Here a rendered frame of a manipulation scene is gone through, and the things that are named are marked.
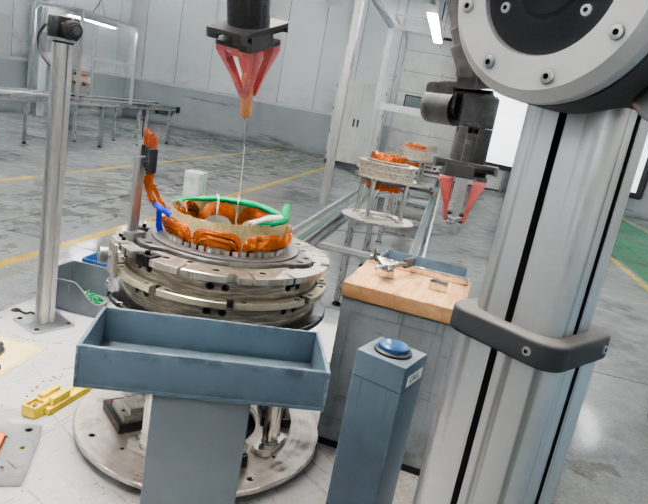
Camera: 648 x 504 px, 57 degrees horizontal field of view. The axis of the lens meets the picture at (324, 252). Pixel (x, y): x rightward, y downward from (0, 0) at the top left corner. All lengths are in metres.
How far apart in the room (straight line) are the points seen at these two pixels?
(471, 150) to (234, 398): 0.55
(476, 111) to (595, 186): 0.49
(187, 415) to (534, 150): 0.42
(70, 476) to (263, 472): 0.26
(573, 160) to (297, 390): 0.34
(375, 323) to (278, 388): 0.36
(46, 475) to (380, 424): 0.46
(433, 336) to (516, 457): 0.42
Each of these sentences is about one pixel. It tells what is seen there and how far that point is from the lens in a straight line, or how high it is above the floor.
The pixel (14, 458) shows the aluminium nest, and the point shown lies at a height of 0.80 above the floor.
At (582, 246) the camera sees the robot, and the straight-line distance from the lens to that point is 0.51.
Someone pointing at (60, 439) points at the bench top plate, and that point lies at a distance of 1.00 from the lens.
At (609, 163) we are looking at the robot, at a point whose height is 1.32.
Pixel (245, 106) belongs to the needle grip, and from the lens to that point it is 0.88.
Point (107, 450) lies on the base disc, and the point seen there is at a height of 0.80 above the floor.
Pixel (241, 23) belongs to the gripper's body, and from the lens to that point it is 0.82.
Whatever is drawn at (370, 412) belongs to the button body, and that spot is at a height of 0.96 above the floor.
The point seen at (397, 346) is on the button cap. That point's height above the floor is 1.04.
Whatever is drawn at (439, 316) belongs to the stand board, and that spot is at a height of 1.05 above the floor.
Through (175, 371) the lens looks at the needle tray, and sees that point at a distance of 0.61.
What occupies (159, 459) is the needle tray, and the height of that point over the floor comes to 0.94.
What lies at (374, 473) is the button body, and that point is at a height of 0.88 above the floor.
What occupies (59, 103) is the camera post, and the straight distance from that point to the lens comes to 1.27.
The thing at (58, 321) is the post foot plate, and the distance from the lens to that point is 1.39.
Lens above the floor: 1.32
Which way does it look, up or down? 14 degrees down
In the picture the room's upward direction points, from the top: 10 degrees clockwise
